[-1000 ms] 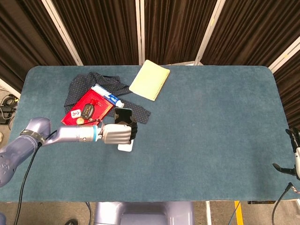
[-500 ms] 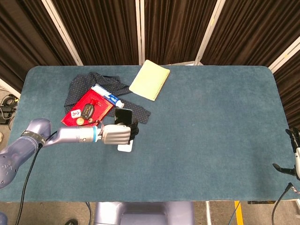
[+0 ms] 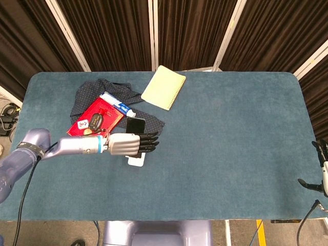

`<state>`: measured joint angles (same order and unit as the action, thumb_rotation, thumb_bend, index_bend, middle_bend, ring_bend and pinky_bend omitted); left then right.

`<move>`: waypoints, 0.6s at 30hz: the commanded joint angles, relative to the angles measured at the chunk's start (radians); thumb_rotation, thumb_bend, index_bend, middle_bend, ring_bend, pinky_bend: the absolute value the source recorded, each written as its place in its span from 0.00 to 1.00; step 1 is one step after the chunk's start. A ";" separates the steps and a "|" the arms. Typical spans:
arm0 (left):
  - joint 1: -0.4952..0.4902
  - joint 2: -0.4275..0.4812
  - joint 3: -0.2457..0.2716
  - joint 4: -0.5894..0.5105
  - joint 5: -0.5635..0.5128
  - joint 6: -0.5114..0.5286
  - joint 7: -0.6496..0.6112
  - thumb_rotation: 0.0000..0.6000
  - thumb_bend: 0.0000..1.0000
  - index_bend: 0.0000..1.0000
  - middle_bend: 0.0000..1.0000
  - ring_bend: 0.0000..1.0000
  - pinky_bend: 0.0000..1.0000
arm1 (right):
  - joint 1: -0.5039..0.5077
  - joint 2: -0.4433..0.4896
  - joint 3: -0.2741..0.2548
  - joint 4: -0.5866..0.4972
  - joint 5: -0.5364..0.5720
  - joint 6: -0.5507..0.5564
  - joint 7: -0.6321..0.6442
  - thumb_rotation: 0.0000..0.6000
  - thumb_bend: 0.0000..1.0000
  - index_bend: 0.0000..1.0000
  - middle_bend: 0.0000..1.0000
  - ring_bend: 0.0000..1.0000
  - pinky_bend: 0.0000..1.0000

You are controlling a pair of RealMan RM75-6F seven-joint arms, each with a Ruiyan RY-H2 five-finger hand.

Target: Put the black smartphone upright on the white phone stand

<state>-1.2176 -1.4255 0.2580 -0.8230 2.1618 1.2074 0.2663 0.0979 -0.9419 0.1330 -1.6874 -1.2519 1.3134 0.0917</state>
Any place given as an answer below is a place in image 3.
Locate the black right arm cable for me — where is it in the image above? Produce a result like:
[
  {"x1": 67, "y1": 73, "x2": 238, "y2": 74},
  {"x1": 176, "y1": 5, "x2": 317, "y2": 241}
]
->
[{"x1": 297, "y1": 199, "x2": 328, "y2": 246}]

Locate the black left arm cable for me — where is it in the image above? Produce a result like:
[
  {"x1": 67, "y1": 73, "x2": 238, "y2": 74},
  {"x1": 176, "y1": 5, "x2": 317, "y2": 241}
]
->
[{"x1": 12, "y1": 142, "x2": 61, "y2": 246}]

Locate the white table leg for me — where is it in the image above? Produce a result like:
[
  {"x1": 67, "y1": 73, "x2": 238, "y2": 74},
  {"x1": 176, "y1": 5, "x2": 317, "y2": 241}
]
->
[{"x1": 224, "y1": 219, "x2": 232, "y2": 246}]

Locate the white plastic piece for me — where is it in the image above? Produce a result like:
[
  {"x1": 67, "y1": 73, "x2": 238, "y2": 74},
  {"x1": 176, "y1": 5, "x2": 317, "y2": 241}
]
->
[{"x1": 127, "y1": 154, "x2": 147, "y2": 168}]

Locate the black smartphone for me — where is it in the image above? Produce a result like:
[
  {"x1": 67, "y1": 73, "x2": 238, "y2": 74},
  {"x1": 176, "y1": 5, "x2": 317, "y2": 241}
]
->
[{"x1": 126, "y1": 117, "x2": 147, "y2": 159}]

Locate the black floor cable bundle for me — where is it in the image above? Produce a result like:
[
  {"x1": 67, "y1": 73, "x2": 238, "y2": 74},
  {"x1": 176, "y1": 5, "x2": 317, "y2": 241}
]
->
[{"x1": 0, "y1": 101, "x2": 22, "y2": 138}]

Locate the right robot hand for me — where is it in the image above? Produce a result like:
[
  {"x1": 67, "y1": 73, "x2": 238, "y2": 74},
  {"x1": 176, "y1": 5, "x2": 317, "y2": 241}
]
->
[{"x1": 298, "y1": 139, "x2": 328, "y2": 198}]

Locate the yellow floor tape strip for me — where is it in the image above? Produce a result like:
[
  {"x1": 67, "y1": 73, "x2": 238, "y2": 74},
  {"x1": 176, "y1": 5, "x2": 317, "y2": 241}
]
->
[{"x1": 256, "y1": 219, "x2": 266, "y2": 246}]

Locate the red flat gift box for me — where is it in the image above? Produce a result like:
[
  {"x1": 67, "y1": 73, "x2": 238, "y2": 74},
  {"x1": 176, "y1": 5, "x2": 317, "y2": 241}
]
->
[{"x1": 66, "y1": 97, "x2": 125, "y2": 137}]

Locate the brown curtain screen panel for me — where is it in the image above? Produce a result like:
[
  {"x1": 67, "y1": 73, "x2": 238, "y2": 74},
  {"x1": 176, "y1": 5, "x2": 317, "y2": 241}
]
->
[
  {"x1": 0, "y1": 0, "x2": 87, "y2": 102},
  {"x1": 294, "y1": 38, "x2": 328, "y2": 141},
  {"x1": 46, "y1": 0, "x2": 156, "y2": 72},
  {"x1": 153, "y1": 0, "x2": 243, "y2": 72},
  {"x1": 217, "y1": 0, "x2": 328, "y2": 74}
]

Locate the navy dotted cloth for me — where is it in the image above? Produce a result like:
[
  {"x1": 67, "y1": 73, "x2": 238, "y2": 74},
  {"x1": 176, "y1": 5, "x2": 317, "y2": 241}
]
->
[{"x1": 69, "y1": 78, "x2": 166, "y2": 136}]

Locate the blue cable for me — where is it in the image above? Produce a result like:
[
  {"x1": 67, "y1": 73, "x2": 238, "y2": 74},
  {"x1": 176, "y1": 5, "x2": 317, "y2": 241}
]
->
[{"x1": 93, "y1": 220, "x2": 104, "y2": 246}]

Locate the teal felt table cover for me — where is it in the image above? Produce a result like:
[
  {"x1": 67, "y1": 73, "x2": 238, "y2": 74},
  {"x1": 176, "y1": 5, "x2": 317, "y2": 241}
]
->
[{"x1": 0, "y1": 71, "x2": 328, "y2": 222}]

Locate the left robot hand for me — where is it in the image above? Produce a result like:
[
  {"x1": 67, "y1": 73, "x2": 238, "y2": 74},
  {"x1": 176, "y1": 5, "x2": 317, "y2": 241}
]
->
[{"x1": 106, "y1": 131, "x2": 160, "y2": 156}]

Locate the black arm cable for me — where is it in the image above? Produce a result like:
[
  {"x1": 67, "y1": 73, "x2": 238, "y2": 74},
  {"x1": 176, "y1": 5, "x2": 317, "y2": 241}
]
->
[
  {"x1": 297, "y1": 199, "x2": 328, "y2": 246},
  {"x1": 12, "y1": 142, "x2": 61, "y2": 246}
]

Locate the yellow spiral notebook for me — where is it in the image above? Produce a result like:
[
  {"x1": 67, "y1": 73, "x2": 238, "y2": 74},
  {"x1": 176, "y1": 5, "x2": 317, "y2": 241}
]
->
[{"x1": 140, "y1": 65, "x2": 187, "y2": 111}]

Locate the black key fob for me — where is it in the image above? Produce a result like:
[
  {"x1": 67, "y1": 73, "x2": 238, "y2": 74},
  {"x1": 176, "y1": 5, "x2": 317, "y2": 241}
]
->
[{"x1": 88, "y1": 113, "x2": 105, "y2": 130}]

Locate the white blue toothpaste tube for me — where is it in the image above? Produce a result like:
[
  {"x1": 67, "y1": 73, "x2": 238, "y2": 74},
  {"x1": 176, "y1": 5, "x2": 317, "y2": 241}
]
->
[{"x1": 99, "y1": 91, "x2": 130, "y2": 115}]

